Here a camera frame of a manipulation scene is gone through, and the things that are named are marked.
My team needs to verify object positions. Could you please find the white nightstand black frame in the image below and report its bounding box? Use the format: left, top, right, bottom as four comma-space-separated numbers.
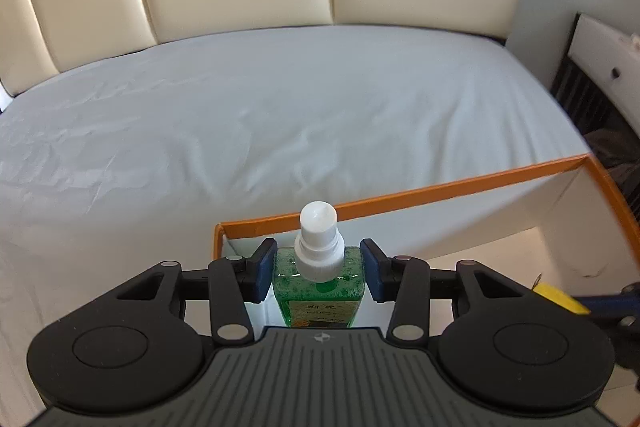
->
549, 12, 640, 168

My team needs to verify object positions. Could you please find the green liquid bottle white cap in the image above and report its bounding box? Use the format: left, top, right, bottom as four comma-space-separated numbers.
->
272, 201, 369, 331

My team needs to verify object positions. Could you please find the orange cardboard box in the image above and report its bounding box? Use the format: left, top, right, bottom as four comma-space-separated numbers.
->
212, 154, 640, 427

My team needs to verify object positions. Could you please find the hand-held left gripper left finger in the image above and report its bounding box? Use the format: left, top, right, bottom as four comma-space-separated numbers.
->
100, 238, 279, 344

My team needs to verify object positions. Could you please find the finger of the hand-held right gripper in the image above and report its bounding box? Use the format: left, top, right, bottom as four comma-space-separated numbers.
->
574, 284, 640, 334

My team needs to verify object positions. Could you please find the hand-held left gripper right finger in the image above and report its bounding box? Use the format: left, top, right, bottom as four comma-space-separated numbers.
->
360, 238, 539, 344

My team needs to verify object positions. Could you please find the yellow tape measure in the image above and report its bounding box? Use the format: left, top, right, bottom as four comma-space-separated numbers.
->
532, 282, 591, 316

